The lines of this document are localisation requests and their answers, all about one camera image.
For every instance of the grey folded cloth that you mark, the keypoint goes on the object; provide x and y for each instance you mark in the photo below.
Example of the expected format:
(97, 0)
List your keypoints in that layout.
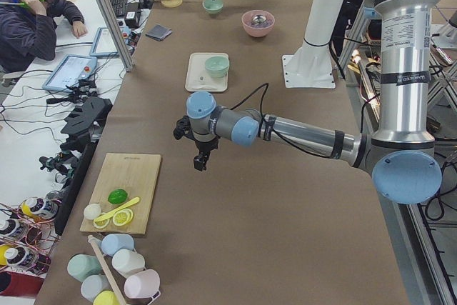
(159, 32)

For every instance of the metal scoop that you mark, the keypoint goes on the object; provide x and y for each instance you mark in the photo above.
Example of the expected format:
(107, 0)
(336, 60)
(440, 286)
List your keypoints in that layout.
(258, 19)

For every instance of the cream serving tray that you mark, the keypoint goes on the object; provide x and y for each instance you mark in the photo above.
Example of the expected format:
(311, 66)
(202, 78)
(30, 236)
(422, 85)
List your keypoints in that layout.
(198, 79)

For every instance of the yellow mug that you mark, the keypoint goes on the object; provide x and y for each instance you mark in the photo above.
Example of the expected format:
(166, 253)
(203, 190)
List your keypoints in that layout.
(106, 298)

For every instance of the green bowl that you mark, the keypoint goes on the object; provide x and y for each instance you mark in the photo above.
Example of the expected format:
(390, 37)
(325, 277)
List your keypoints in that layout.
(218, 75)
(216, 65)
(213, 6)

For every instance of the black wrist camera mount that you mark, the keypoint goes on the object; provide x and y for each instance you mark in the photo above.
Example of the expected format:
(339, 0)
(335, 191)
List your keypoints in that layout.
(183, 129)

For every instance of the teach pendant tablet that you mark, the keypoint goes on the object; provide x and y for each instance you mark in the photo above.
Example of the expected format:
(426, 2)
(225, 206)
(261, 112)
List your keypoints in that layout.
(69, 72)
(103, 45)

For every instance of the pink mug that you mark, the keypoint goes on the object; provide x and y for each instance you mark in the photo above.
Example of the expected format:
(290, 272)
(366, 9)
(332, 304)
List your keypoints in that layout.
(144, 284)

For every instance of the pink bowl with ice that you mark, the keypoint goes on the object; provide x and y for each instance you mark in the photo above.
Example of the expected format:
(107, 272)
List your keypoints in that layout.
(257, 31)

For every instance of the seated person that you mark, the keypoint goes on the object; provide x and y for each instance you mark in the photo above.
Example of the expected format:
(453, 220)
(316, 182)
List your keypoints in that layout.
(28, 30)

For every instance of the aluminium frame post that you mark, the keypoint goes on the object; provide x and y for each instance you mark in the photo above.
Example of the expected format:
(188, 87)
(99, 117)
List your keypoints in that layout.
(109, 17)

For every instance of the blue mug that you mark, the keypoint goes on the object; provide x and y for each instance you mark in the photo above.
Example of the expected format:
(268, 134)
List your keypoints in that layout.
(112, 243)

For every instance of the white camera pole base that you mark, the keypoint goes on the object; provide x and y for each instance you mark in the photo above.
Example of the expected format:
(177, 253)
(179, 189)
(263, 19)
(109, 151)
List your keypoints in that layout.
(310, 66)

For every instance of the lemon slice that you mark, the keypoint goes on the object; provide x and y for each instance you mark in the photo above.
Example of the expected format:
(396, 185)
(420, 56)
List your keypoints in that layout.
(101, 224)
(123, 217)

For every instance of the green mug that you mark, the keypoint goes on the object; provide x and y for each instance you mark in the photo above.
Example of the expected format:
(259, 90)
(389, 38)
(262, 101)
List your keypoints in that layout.
(81, 266)

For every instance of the far teach pendant tablet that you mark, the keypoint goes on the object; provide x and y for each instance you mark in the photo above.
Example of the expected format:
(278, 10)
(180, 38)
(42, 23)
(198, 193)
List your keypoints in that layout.
(103, 45)

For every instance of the white mug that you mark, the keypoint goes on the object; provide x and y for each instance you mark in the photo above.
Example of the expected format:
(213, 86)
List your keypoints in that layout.
(127, 262)

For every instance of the near teach pendant tablet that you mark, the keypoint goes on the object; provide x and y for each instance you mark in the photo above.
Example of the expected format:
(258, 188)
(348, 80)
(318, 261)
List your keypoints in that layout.
(69, 72)

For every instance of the yellow plastic knife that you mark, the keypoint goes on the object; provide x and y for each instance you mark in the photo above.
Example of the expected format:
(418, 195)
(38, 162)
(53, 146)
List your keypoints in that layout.
(111, 213)

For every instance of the green lime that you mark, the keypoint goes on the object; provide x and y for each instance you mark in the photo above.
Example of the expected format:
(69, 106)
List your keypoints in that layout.
(117, 196)

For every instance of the bamboo cutting board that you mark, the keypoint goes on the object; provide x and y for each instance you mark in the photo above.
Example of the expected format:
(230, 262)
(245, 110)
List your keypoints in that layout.
(137, 174)

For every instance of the white garlic bulb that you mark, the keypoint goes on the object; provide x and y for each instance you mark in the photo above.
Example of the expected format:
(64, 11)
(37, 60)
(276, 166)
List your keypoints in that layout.
(92, 211)

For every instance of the grey mug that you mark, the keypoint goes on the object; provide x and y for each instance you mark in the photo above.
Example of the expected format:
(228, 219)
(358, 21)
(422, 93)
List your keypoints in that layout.
(93, 285)

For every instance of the green bowl on tray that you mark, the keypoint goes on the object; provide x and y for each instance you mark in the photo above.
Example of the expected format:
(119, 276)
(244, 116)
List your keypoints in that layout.
(218, 75)

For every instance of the yellow sauce bottle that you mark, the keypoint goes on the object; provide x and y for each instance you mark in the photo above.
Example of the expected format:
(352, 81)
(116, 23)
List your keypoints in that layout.
(43, 208)

